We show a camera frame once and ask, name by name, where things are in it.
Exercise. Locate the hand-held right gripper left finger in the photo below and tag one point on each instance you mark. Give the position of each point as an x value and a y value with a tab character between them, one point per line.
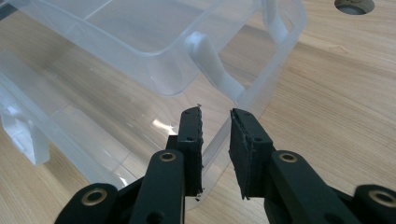
190	149

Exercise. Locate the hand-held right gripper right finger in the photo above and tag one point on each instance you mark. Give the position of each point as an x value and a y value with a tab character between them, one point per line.
252	155

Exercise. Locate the clear plastic storage box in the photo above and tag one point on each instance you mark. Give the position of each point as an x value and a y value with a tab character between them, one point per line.
140	31

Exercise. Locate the round table grommet hole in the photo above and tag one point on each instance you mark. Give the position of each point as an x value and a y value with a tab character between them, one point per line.
354	6

